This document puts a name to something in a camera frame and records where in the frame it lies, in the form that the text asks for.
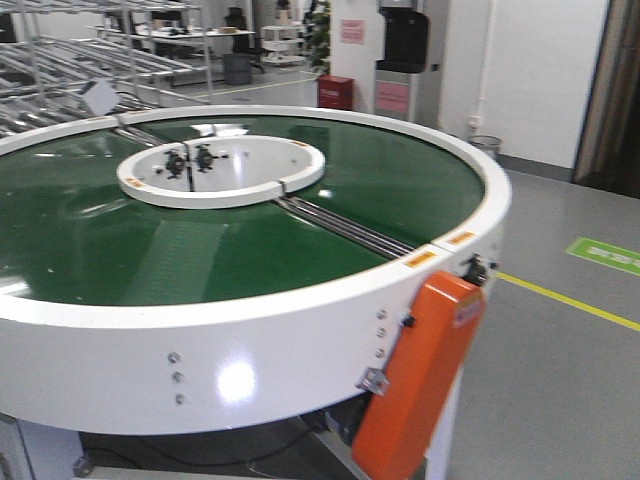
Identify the white conveyor outer rim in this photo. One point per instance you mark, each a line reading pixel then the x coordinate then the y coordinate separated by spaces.
pixel 182 368

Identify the round green conveyor belt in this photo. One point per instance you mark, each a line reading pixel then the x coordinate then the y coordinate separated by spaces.
pixel 69 234

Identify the orange motor cover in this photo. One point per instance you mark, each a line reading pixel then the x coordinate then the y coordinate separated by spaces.
pixel 398 425

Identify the red fire extinguisher box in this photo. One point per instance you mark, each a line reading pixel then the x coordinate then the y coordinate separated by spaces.
pixel 335 92

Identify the black water dispenser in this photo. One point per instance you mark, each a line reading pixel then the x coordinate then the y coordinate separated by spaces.
pixel 403 61

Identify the grey trash bin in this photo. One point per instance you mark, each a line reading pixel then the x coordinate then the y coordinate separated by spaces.
pixel 237 69

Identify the black office chair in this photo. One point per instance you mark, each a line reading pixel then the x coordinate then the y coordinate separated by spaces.
pixel 248 43

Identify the green leafy plant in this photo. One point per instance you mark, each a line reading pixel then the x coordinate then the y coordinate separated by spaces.
pixel 318 36

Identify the white office desk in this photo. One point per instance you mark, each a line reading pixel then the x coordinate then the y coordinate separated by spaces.
pixel 201 51

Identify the white control box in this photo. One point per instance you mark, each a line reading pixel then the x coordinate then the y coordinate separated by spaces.
pixel 99 96

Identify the metal roller rack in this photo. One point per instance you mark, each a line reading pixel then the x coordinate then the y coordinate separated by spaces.
pixel 51 49

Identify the wire waste basket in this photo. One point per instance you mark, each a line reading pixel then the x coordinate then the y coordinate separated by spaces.
pixel 490 145

